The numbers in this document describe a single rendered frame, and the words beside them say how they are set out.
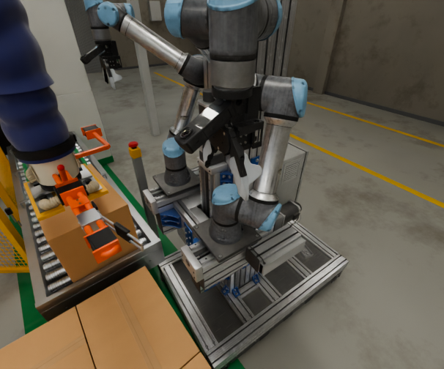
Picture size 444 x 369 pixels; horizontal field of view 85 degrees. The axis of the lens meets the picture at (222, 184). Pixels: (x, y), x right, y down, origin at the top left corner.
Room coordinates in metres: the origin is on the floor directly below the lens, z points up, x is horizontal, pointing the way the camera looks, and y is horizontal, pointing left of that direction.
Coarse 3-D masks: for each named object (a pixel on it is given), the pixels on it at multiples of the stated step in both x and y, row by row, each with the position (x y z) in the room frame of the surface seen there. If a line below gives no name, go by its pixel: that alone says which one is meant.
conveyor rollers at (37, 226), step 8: (88, 160) 2.24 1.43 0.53; (24, 176) 1.90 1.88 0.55; (32, 208) 1.47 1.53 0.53; (32, 216) 1.39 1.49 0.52; (40, 232) 1.20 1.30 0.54; (136, 232) 1.19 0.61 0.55; (40, 240) 1.12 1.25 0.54; (144, 240) 1.12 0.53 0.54; (40, 248) 1.05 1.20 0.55; (48, 248) 1.06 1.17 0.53; (40, 256) 0.98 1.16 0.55; (48, 256) 0.99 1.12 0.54; (48, 264) 0.92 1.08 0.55; (56, 264) 0.94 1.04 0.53; (56, 272) 0.87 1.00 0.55; (64, 272) 0.88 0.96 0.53; (48, 280) 0.83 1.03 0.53; (64, 280) 0.81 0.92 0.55; (48, 288) 0.76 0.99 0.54; (56, 288) 0.77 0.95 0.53
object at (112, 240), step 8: (96, 232) 0.51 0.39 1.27; (104, 232) 0.51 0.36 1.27; (112, 232) 0.51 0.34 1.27; (88, 240) 0.48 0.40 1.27; (96, 240) 0.48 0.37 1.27; (104, 240) 0.48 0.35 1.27; (112, 240) 0.48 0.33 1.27; (96, 248) 0.45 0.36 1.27; (104, 248) 0.46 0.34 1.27; (120, 248) 0.48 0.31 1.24; (96, 256) 0.44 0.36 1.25
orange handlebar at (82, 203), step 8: (96, 136) 1.25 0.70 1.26; (104, 144) 1.16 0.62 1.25; (80, 152) 1.06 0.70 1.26; (88, 152) 1.07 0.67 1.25; (96, 152) 1.09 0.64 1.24; (56, 176) 0.84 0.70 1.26; (80, 192) 0.74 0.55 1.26; (72, 200) 0.69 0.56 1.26; (80, 200) 0.68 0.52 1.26; (88, 200) 0.68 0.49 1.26; (72, 208) 0.64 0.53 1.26; (80, 208) 0.67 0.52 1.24; (88, 208) 0.64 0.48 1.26; (104, 224) 0.57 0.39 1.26; (88, 232) 0.53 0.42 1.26; (112, 248) 0.46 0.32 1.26; (104, 256) 0.44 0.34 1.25
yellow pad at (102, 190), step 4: (84, 164) 1.15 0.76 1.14; (80, 168) 1.05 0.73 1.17; (84, 168) 1.09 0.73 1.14; (88, 168) 1.10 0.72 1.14; (96, 176) 1.03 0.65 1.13; (84, 180) 0.98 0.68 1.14; (88, 180) 0.95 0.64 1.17; (92, 180) 0.98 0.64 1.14; (96, 180) 0.99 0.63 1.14; (100, 184) 0.95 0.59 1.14; (100, 188) 0.92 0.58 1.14; (104, 188) 0.92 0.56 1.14; (92, 192) 0.89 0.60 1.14; (96, 192) 0.89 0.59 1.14; (100, 192) 0.89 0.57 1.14; (104, 192) 0.90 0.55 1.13; (88, 196) 0.86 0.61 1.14; (92, 196) 0.86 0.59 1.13; (96, 196) 0.87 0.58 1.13
